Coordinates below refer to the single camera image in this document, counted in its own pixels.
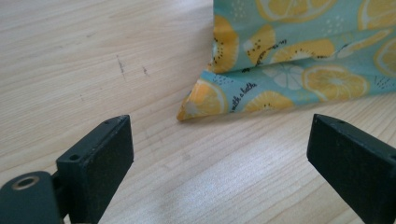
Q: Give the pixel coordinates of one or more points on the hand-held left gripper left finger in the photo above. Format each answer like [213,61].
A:
[96,168]

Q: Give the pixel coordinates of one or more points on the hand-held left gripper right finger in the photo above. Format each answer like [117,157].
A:
[351,165]

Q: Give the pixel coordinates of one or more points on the teal lemon-print fabric bag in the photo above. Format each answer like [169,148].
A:
[299,56]

